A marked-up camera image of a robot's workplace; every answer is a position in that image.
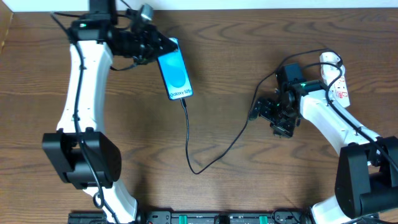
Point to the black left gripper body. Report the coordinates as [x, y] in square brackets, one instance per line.
[152, 45]

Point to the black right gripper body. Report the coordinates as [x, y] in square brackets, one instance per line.
[273, 112]

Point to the blue Galaxy smartphone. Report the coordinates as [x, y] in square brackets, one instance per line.
[174, 74]

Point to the white power strip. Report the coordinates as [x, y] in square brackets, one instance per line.
[339, 91]

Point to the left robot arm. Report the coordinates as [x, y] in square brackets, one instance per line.
[79, 150]

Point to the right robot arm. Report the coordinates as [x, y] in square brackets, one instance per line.
[366, 178]

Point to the white USB charger plug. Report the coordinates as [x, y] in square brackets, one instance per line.
[329, 73]

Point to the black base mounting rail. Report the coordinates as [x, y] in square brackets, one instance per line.
[167, 217]

